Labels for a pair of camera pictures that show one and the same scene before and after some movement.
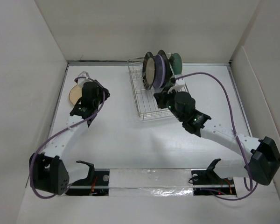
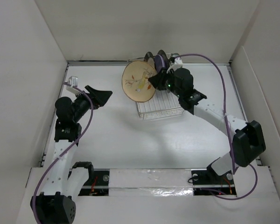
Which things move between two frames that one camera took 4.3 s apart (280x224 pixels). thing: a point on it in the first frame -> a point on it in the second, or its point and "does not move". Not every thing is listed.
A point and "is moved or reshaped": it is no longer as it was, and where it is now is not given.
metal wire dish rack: (146, 104) does not move
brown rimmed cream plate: (168, 68) does not move
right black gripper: (162, 96) -> (157, 80)
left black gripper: (100, 90) -> (99, 97)
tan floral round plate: (75, 94) is moved or reshaped
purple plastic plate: (159, 72) does not move
